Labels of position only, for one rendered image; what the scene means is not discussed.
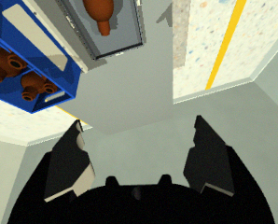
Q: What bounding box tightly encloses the cream flat bar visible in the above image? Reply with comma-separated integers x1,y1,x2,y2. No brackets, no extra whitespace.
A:
22,0,88,74

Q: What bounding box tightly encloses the dark blue crate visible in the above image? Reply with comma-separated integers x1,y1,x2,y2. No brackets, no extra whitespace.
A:
0,0,81,114

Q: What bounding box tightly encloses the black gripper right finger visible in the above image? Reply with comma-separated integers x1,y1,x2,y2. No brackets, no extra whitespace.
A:
183,115,275,224

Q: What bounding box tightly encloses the grey square tray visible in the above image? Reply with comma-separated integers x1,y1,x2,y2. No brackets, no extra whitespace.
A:
59,0,144,61

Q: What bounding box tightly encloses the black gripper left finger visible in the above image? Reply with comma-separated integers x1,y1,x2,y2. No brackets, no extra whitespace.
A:
7,119,95,224

